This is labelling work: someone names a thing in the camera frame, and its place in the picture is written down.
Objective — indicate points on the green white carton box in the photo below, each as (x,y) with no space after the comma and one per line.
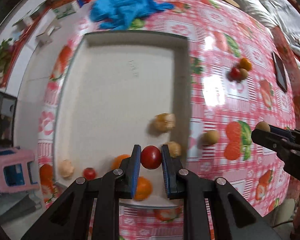
(65,10)

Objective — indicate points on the black smartphone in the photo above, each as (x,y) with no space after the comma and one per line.
(280,72)

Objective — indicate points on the round wooden coaster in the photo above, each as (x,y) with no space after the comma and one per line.
(233,3)

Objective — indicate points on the pink strawberry tablecloth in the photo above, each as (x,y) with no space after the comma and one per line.
(218,35)

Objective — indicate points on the peeled fruit by tray wall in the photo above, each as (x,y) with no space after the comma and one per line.
(174,149)

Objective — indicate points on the small kiwi in cluster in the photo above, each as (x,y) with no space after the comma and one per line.
(243,74)

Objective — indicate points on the peeled mandarin piece left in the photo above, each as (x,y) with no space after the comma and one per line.
(66,169)

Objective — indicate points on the white rectangular tray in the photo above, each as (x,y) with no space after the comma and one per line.
(115,85)

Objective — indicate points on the small orange in cluster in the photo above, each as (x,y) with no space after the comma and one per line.
(244,63)

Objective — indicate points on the blue rubber gloves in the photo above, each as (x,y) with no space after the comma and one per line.
(119,14)

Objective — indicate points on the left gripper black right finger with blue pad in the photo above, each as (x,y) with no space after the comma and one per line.
(180,183)

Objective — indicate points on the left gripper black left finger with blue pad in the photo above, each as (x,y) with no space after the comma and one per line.
(119,183)

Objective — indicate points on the large orange mandarin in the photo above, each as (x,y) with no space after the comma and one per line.
(144,189)

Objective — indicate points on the grey blanket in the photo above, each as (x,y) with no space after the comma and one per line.
(273,13)

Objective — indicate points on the potted green plant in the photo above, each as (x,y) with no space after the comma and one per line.
(6,50)

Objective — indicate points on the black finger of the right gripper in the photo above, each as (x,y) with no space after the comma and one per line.
(272,139)

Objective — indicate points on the brown kiwi near tray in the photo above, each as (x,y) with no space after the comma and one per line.
(210,137)

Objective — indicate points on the red cherry tomato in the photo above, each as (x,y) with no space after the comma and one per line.
(89,173)
(150,157)

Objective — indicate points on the small kiwi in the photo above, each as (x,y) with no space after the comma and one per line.
(243,74)
(263,126)

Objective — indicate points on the pink plastic stool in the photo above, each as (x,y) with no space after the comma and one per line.
(15,171)

